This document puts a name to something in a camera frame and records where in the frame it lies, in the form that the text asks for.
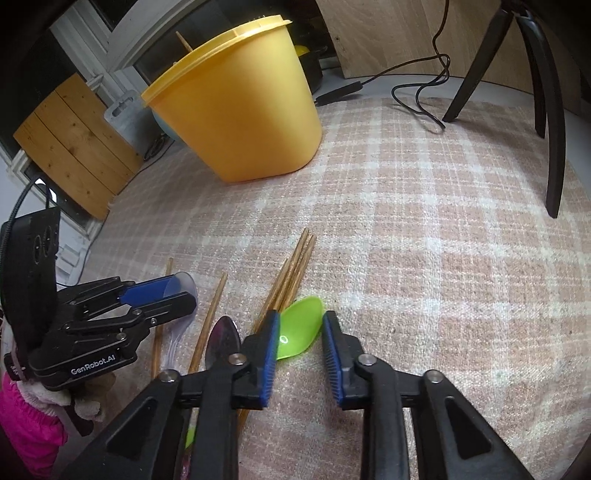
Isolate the thin black cable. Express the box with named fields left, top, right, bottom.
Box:
left=143, top=134, right=169, bottom=161

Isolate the grey plastic cutting board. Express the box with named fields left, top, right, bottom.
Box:
left=104, top=91, right=148, bottom=162

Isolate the green plastic spoon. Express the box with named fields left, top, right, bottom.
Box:
left=185, top=295, right=325, bottom=452

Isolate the black pot with yellow lid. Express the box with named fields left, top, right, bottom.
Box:
left=293, top=44, right=324, bottom=93

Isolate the light wooden board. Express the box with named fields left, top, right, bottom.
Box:
left=316, top=0, right=591, bottom=114

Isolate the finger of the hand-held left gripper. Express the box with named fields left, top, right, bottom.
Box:
left=58, top=275, right=179, bottom=319
left=64, top=294, right=197, bottom=357

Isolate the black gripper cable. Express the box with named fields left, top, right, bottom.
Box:
left=0, top=178, right=54, bottom=278

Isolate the clear plastic spoon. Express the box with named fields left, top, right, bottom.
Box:
left=159, top=271, right=199, bottom=370

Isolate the person's left forearm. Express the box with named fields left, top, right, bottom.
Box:
left=0, top=318, right=116, bottom=476

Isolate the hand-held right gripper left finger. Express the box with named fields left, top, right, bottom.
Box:
left=60, top=310, right=281, bottom=480

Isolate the dark purple spoon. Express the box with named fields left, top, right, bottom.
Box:
left=204, top=316, right=242, bottom=372

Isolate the black tripod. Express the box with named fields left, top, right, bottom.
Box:
left=442, top=0, right=566, bottom=219

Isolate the plaid beige cloth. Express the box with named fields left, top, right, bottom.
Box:
left=69, top=95, right=591, bottom=480

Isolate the yellow plastic container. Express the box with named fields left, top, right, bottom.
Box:
left=141, top=14, right=323, bottom=184

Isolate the black cable with switch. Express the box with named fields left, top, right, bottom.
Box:
left=314, top=0, right=452, bottom=134

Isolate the white window frame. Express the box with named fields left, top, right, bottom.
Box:
left=48, top=0, right=222, bottom=97

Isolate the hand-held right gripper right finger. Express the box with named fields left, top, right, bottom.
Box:
left=322, top=310, right=536, bottom=480

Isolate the wooden slat panel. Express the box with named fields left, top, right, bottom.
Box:
left=13, top=74, right=145, bottom=221

